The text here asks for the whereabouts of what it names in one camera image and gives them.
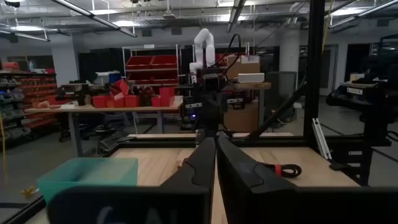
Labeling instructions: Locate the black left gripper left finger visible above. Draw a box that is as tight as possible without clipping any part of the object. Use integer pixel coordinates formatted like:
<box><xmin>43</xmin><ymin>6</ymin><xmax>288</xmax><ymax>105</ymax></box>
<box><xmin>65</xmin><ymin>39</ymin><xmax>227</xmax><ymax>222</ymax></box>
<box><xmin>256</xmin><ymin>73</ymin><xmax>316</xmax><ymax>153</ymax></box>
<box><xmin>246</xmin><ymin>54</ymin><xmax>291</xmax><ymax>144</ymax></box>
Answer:
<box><xmin>46</xmin><ymin>136</ymin><xmax>216</xmax><ymax>224</ymax></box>

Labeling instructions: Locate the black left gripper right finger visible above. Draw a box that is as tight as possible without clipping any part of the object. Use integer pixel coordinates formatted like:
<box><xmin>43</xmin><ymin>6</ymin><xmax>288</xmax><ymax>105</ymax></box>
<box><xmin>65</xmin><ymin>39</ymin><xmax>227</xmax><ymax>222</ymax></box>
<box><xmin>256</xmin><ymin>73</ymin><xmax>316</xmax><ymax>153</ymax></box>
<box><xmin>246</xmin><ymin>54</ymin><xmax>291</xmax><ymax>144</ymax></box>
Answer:
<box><xmin>216</xmin><ymin>131</ymin><xmax>398</xmax><ymax>224</ymax></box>

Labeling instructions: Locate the black cable with red band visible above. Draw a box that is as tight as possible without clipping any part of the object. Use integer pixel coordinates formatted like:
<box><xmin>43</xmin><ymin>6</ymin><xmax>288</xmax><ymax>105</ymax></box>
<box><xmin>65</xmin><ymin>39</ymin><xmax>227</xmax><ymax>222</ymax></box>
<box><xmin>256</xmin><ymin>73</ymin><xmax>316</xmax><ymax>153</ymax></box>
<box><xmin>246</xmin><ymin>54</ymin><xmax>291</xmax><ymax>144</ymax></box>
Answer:
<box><xmin>259</xmin><ymin>162</ymin><xmax>303</xmax><ymax>179</ymax></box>

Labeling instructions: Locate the large brown cardboard box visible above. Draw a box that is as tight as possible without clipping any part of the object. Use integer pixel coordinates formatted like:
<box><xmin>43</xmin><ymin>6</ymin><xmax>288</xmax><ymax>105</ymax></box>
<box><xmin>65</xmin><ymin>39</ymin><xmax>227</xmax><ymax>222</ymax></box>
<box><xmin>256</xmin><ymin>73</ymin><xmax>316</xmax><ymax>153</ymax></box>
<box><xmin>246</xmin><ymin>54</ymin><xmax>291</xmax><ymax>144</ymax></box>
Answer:
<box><xmin>223</xmin><ymin>101</ymin><xmax>261</xmax><ymax>133</ymax></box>

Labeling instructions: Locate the translucent teal plastic bin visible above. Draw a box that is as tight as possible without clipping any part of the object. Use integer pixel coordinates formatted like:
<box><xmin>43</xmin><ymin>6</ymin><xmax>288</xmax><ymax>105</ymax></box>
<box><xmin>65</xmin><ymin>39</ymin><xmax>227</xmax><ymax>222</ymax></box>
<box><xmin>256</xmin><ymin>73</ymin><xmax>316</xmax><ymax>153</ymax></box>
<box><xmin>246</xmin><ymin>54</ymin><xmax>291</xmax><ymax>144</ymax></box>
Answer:
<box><xmin>37</xmin><ymin>157</ymin><xmax>139</xmax><ymax>203</ymax></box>

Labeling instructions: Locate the red plastic bin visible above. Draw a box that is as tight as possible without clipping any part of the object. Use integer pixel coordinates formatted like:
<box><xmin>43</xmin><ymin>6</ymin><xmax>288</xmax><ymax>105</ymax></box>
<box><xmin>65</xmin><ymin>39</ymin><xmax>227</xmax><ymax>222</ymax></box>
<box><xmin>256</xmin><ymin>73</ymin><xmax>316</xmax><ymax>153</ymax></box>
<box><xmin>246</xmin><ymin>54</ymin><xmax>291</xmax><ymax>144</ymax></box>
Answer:
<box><xmin>159</xmin><ymin>86</ymin><xmax>176</xmax><ymax>108</ymax></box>
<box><xmin>91</xmin><ymin>95</ymin><xmax>108</xmax><ymax>109</ymax></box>
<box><xmin>124</xmin><ymin>95</ymin><xmax>141</xmax><ymax>108</ymax></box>

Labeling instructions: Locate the long wooden workbench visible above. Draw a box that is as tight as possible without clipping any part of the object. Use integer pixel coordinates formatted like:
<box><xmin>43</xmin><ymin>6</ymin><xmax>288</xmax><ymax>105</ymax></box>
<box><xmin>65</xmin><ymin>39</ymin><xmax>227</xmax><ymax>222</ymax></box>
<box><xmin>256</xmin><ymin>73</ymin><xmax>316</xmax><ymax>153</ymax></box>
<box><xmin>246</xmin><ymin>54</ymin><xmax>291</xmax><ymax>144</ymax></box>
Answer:
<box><xmin>24</xmin><ymin>95</ymin><xmax>184</xmax><ymax>157</ymax></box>

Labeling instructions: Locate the white rectangular box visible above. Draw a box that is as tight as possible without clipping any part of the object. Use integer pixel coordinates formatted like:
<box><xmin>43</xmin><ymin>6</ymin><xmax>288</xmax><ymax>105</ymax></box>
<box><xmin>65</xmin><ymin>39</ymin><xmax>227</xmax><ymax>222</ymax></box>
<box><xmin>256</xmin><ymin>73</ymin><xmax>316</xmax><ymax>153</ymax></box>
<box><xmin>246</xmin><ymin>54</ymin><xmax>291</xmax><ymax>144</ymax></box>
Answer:
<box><xmin>237</xmin><ymin>72</ymin><xmax>266</xmax><ymax>84</ymax></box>

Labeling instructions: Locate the white rack with red bins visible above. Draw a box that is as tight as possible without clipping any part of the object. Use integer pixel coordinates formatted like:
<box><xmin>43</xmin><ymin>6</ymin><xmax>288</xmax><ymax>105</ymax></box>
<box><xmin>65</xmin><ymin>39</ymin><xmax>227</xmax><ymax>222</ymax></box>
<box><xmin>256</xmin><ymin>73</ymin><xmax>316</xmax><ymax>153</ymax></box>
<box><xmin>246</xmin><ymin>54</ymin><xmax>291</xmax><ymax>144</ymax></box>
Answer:
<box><xmin>122</xmin><ymin>44</ymin><xmax>182</xmax><ymax>88</ymax></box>

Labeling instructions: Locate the storage shelf with small bins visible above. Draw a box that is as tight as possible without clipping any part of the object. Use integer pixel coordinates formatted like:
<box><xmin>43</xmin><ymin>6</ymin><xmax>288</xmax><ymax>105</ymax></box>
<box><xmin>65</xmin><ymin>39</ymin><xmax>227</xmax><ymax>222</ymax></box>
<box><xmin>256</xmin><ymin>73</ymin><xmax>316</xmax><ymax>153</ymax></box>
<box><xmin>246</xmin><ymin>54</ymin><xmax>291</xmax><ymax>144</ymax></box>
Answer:
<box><xmin>0</xmin><ymin>70</ymin><xmax>58</xmax><ymax>141</ymax></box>

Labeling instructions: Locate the pink object on shelf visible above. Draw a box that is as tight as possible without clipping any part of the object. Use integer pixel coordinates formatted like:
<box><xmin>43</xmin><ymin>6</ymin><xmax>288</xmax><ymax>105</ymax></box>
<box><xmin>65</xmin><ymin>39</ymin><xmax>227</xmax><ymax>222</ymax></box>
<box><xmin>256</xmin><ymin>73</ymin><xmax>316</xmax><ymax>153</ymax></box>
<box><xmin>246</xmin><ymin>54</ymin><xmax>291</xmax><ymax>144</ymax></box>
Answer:
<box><xmin>2</xmin><ymin>62</ymin><xmax>21</xmax><ymax>72</ymax></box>

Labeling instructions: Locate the silver aluminium bracket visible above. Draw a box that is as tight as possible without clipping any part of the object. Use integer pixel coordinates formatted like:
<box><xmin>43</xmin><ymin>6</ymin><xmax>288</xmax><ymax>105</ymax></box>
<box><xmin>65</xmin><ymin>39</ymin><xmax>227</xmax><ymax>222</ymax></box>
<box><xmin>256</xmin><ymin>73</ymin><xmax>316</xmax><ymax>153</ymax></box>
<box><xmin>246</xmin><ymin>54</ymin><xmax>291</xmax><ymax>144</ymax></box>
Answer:
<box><xmin>312</xmin><ymin>118</ymin><xmax>332</xmax><ymax>161</ymax></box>

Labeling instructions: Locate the black aluminium table frame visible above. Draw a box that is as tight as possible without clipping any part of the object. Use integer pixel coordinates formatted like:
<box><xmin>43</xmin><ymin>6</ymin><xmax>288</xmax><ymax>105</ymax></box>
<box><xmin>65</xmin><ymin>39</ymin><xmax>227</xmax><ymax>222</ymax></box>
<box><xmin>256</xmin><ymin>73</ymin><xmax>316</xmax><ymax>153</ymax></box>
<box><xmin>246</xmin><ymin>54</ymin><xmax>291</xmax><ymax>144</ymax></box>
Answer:
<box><xmin>99</xmin><ymin>0</ymin><xmax>392</xmax><ymax>187</ymax></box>

